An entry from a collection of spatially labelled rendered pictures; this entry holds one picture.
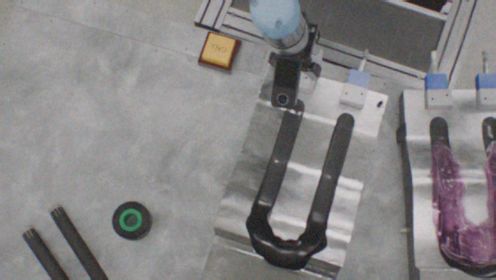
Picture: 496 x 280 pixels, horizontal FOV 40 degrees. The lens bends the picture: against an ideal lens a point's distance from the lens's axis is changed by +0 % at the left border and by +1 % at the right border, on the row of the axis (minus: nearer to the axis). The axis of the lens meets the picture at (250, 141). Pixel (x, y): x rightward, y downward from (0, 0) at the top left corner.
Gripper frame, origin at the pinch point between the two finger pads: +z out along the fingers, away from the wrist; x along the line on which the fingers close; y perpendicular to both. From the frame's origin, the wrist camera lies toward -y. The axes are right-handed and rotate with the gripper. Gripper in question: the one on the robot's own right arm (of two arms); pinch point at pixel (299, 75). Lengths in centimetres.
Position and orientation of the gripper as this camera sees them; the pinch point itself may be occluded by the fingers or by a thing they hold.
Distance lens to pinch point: 140.3
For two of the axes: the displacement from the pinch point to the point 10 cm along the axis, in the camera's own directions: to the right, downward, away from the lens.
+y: 2.8, -9.5, 1.0
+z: 2.1, 1.6, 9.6
